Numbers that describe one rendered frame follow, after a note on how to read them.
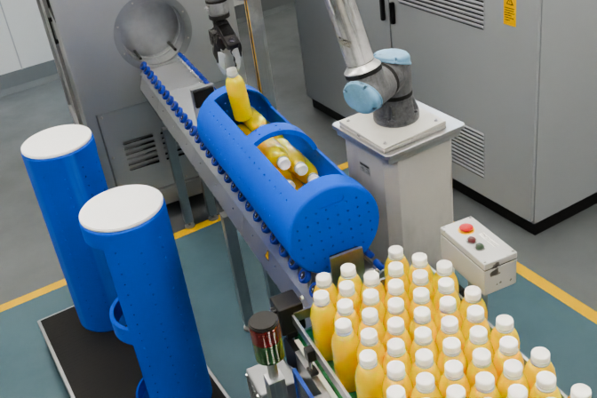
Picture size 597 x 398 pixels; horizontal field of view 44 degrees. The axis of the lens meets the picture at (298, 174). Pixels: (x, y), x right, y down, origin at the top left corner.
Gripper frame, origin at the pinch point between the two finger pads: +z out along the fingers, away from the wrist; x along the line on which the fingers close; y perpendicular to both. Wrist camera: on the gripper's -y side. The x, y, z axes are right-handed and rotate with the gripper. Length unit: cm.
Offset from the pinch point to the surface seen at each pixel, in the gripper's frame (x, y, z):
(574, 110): -164, 13, 72
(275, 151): 0.9, -38.0, 14.8
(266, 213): 14, -61, 21
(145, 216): 44, -28, 28
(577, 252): -149, -11, 134
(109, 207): 53, -15, 28
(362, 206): -9, -76, 19
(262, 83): -31, 65, 36
